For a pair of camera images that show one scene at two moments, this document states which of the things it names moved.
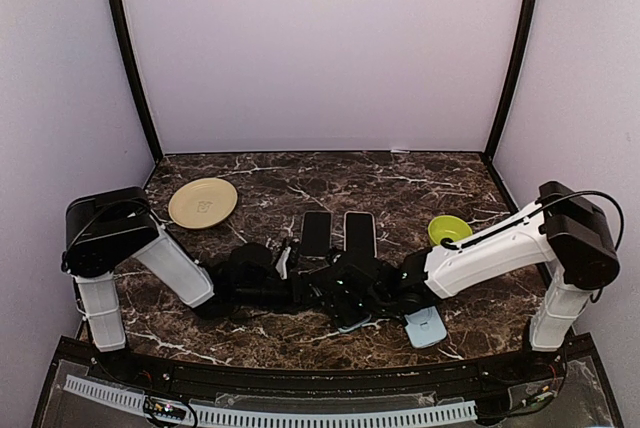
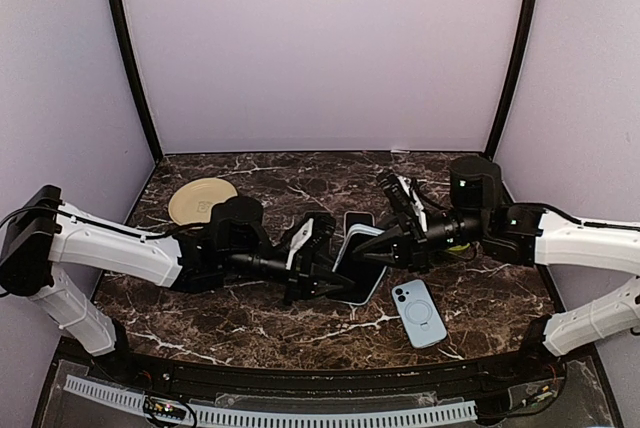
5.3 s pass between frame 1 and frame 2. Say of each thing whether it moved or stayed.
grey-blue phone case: moved
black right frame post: stayed
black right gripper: moved
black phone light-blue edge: stayed
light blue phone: stayed
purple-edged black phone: stayed
